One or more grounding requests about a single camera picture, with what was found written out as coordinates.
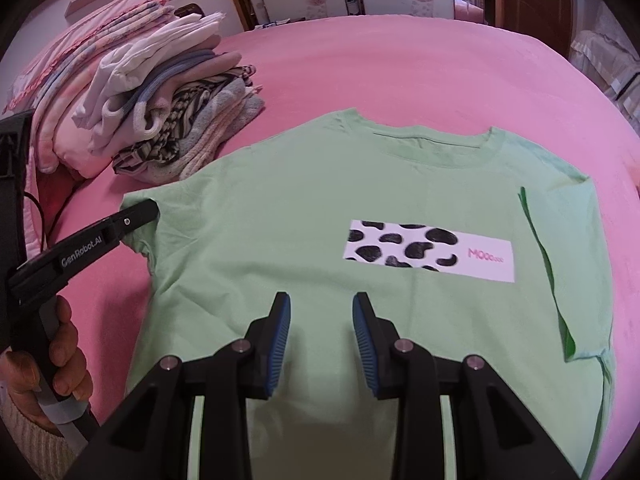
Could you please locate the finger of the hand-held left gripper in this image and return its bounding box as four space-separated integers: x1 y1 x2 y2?
107 199 162 239

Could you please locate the pink bed blanket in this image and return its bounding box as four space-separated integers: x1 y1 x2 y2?
0 12 640 480

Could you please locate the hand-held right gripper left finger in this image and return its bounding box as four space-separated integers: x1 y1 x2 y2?
65 291 292 480

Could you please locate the black cable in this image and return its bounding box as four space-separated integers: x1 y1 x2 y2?
24 191 57 252

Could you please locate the pink stool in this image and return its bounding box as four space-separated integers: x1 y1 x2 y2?
452 2 487 24

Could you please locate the sofa with striped cover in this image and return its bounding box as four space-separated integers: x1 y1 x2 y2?
569 30 640 137

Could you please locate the brown wooden door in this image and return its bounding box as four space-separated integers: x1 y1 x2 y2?
492 0 577 52

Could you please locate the person's left forearm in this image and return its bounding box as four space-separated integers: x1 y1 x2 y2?
0 395 77 480

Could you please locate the person's left hand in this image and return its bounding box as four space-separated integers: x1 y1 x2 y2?
0 295 94 432

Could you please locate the stack of folded clothes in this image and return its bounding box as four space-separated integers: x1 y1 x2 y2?
72 10 266 184

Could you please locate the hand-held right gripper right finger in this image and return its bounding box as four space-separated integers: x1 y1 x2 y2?
352 291 583 480

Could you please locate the light green printed t-shirt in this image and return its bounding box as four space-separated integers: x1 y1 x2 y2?
120 108 617 480

